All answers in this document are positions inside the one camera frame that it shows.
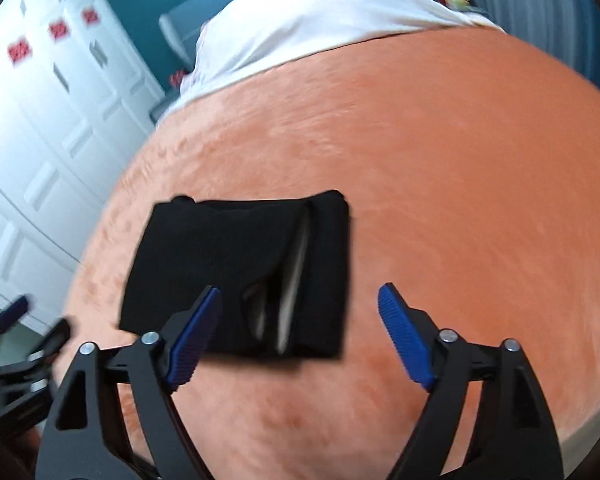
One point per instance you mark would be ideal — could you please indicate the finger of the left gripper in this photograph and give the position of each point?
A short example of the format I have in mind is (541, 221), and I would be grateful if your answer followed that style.
(52, 343)
(5, 317)

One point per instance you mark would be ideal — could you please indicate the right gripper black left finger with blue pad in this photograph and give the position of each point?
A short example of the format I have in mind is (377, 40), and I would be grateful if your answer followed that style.
(114, 416)

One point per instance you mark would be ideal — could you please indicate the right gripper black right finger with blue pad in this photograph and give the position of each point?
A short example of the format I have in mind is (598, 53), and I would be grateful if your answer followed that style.
(514, 436)

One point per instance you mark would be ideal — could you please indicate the black pants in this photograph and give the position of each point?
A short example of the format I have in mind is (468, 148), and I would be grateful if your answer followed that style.
(282, 268)

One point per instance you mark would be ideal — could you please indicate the white wardrobe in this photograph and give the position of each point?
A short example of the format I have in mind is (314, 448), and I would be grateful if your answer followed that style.
(75, 98)

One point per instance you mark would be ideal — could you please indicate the left grey nightstand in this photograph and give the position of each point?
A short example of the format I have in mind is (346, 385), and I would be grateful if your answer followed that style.
(158, 110)

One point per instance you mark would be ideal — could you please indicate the orange velvet bed cover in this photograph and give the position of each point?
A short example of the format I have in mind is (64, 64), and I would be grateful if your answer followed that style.
(471, 164)

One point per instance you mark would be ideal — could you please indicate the red box on nightstand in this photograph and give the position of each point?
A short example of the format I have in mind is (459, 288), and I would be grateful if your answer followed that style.
(176, 78)

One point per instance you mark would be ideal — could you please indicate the white pillow sheet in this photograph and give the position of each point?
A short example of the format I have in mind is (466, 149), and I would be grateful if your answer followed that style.
(249, 37)

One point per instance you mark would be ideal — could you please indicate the grey-blue curtain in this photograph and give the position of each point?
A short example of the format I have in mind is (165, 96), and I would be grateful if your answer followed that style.
(567, 29)

